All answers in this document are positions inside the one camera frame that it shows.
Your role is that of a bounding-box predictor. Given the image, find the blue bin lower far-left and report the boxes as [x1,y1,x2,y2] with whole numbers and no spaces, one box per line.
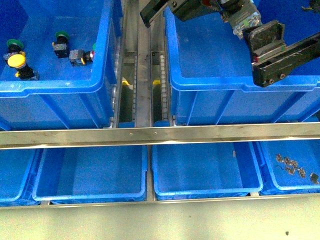
[0,149,43,207]

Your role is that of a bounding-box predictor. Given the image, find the blue bin lower far-right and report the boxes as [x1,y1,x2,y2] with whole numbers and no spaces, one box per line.
[253,140,320,195]

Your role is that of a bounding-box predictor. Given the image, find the blue bin upper right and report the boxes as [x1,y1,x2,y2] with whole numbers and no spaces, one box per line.
[164,0,320,126]

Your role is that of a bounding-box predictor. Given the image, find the red small push button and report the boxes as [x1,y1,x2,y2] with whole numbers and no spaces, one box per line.
[68,49,95,67]

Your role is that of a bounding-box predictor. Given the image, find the yellow mushroom push button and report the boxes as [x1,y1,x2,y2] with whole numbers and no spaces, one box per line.
[7,54,40,81]

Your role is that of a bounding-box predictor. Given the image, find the green push button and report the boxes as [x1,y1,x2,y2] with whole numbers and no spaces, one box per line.
[52,31,70,59]
[3,38,26,64]

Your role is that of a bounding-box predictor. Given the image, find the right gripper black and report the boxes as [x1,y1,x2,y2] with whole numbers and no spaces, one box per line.
[139,0,251,29]

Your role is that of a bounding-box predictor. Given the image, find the small black parts pile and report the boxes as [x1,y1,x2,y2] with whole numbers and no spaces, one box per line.
[275,153,307,179]

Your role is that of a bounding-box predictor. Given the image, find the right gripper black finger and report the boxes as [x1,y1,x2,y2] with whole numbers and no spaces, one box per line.
[242,20,320,88]

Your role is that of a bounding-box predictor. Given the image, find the blue bin lower middle-left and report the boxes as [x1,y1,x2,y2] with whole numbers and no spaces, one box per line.
[32,145,148,204]

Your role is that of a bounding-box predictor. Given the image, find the metal shelf rack frame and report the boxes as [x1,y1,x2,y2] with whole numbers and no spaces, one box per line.
[0,0,320,208]

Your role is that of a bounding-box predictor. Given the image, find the green push button left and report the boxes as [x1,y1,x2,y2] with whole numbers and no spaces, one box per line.
[3,38,26,64]

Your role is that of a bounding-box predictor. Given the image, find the green push button middle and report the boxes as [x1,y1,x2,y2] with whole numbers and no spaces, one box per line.
[52,31,70,59]

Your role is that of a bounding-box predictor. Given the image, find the blue bin lower middle-right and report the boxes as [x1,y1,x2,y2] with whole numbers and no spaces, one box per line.
[151,142,263,201]

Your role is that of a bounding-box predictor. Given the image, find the blue bin upper left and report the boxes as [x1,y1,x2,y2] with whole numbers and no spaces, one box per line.
[0,0,123,131]

